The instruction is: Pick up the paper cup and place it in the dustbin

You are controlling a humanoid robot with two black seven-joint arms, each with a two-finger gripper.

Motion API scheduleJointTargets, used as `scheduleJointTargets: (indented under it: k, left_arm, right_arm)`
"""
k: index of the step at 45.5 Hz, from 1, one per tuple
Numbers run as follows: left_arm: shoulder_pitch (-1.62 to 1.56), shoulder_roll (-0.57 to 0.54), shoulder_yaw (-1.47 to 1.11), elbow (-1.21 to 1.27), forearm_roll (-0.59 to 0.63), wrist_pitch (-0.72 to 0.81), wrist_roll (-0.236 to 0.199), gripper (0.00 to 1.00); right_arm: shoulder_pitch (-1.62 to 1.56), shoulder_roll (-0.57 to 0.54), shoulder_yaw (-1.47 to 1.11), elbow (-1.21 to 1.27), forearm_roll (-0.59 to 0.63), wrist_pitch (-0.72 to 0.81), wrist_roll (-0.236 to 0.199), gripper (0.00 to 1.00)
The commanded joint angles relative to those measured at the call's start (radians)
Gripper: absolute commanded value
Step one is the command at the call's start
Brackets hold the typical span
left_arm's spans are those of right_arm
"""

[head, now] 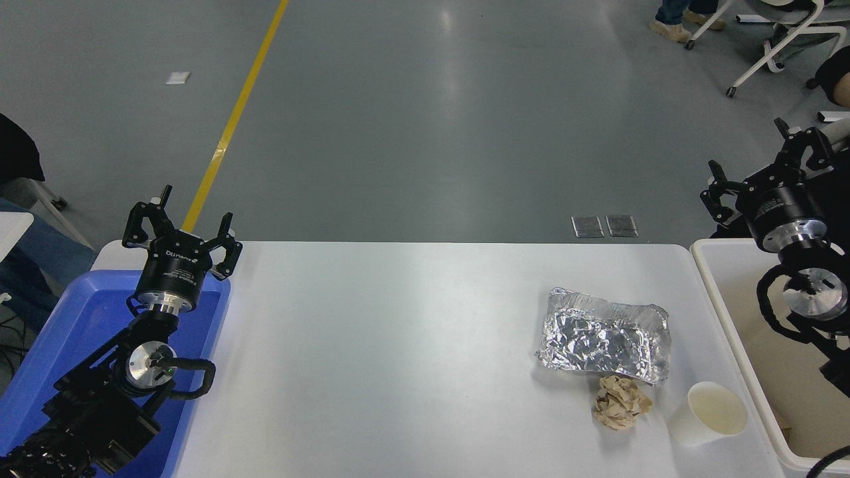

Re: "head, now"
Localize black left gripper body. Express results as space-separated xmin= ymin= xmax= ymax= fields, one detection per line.
xmin=135 ymin=230 xmax=214 ymax=309

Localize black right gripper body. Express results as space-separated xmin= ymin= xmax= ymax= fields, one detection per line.
xmin=737 ymin=165 xmax=829 ymax=242

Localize white paper cup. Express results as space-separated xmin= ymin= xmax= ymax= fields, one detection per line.
xmin=667 ymin=381 xmax=749 ymax=447

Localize white furniture piece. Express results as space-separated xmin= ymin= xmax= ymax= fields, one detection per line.
xmin=818 ymin=110 xmax=850 ymax=153

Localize large pale plastic bin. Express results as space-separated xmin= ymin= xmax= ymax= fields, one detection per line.
xmin=691 ymin=238 xmax=850 ymax=475

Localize blue plastic tray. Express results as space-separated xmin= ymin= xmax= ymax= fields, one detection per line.
xmin=0 ymin=269 xmax=232 ymax=478

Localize grey chair with casters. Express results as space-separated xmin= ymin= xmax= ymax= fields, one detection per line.
xmin=13 ymin=176 xmax=94 ymax=250

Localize white rolling chair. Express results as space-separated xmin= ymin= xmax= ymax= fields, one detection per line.
xmin=684 ymin=0 xmax=850 ymax=99

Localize white side table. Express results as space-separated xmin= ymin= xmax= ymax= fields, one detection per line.
xmin=0 ymin=211 xmax=35 ymax=263

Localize seated person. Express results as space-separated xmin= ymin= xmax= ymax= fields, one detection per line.
xmin=0 ymin=112 xmax=97 ymax=333

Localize walking person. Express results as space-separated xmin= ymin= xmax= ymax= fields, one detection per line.
xmin=649 ymin=0 xmax=728 ymax=44

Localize crumpled silver foil tray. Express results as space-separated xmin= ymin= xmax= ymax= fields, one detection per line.
xmin=535 ymin=287 xmax=671 ymax=386

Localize crumpled tan paper ball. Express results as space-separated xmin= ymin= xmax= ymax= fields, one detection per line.
xmin=592 ymin=375 xmax=653 ymax=431

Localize black floor cables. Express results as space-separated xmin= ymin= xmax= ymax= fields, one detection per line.
xmin=0 ymin=312 xmax=31 ymax=374

